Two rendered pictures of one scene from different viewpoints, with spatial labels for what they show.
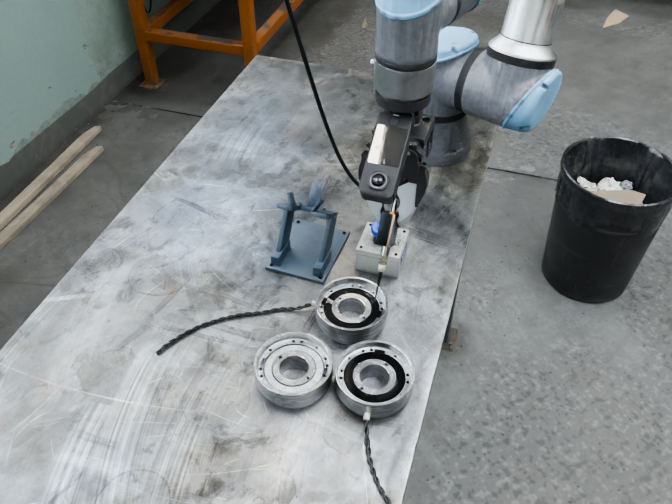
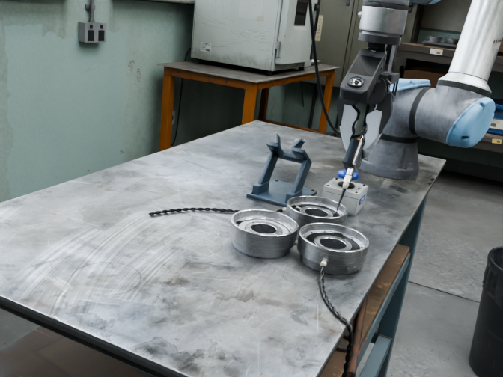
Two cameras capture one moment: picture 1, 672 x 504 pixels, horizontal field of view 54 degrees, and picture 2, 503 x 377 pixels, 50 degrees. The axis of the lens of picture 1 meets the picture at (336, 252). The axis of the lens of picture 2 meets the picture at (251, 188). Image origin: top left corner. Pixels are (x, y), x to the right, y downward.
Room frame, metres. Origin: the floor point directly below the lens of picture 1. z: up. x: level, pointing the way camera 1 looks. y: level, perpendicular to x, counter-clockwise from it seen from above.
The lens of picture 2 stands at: (-0.24, 0.00, 1.16)
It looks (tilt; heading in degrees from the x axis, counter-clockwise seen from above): 19 degrees down; 6
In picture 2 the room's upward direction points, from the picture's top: 7 degrees clockwise
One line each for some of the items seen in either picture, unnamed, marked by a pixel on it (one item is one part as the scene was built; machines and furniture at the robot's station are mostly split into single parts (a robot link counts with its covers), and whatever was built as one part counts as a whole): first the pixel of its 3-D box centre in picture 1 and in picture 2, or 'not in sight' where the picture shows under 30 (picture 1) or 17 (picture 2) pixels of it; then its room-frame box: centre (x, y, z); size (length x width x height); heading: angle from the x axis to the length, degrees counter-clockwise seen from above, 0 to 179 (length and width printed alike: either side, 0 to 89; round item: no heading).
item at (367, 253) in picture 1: (383, 246); (345, 194); (0.78, -0.08, 0.82); 0.08 x 0.07 x 0.05; 162
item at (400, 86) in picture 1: (402, 74); (380, 22); (0.74, -0.08, 1.15); 0.08 x 0.08 x 0.05
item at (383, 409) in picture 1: (374, 380); (331, 248); (0.52, -0.05, 0.82); 0.10 x 0.10 x 0.04
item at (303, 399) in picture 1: (294, 371); (263, 233); (0.54, 0.06, 0.82); 0.10 x 0.10 x 0.04
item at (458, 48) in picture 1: (444, 69); (403, 105); (1.11, -0.20, 0.97); 0.13 x 0.12 x 0.14; 53
